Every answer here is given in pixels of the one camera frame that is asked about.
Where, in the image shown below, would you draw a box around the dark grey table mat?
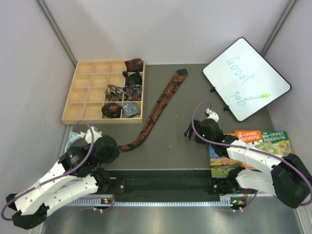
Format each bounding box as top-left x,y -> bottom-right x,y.
104,64 -> 273,170

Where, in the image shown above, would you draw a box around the rolled black navy tie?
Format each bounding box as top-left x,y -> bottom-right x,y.
122,71 -> 143,86

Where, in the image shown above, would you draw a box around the wooden compartment tray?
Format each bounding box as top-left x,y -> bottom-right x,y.
62,59 -> 145,124

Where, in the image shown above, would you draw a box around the rolled dark red tie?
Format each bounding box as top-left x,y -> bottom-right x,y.
124,58 -> 144,72

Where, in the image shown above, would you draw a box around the brown red patterned tie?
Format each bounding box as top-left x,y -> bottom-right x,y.
117,69 -> 188,153

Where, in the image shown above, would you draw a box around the rolled black orange-leaf tie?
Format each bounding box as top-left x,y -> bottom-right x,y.
101,103 -> 122,118

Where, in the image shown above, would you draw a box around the rolled blue patterned tie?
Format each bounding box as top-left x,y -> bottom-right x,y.
124,84 -> 142,101

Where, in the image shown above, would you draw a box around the landscape cover book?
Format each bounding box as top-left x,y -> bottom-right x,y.
209,145 -> 242,177

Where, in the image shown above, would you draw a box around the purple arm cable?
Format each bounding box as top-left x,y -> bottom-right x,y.
0,120 -> 117,221
191,100 -> 312,207

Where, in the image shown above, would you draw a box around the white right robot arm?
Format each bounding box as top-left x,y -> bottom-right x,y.
185,109 -> 312,209

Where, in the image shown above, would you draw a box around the rolled grey blue tie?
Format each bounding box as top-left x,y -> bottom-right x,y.
122,102 -> 141,118

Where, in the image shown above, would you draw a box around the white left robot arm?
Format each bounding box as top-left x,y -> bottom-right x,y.
6,128 -> 119,230

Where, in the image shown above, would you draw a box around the rolled multicolour floral tie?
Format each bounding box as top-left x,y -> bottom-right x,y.
105,85 -> 123,101

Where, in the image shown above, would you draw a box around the green 104-storey treehouse book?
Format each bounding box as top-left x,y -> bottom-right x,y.
259,131 -> 293,156

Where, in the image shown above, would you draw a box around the white dry-erase board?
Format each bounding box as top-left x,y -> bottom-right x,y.
203,38 -> 292,121

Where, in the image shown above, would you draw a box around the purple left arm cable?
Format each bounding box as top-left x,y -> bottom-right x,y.
0,120 -> 117,221

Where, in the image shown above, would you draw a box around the white slotted cable duct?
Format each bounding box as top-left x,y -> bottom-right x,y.
65,194 -> 247,207

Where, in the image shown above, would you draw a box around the orange 78-storey treehouse book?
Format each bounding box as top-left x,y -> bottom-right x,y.
234,130 -> 264,170

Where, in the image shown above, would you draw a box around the teal cat-ear headphones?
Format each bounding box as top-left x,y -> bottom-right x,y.
64,126 -> 102,153

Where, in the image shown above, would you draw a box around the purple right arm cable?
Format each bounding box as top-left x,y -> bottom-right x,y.
191,100 -> 312,207

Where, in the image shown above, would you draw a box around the green marker pen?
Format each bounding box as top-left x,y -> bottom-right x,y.
245,93 -> 271,100

